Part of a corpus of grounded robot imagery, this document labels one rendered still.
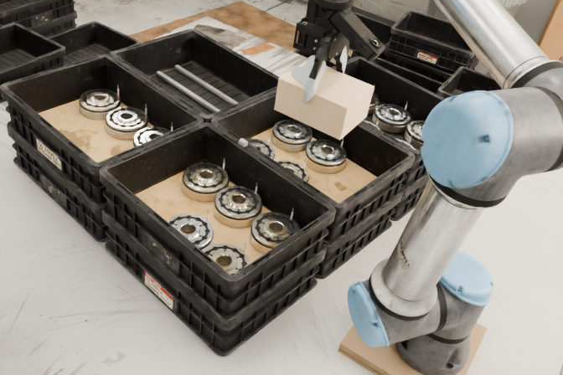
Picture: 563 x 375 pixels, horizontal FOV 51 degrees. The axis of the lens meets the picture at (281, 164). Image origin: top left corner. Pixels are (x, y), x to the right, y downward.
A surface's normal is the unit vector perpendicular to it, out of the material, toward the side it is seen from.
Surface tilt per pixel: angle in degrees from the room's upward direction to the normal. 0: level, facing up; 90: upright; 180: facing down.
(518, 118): 31
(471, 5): 47
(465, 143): 83
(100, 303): 0
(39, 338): 0
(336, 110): 90
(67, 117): 0
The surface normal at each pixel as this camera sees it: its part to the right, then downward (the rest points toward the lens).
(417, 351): -0.61, 0.12
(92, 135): 0.13, -0.79
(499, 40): -0.59, -0.30
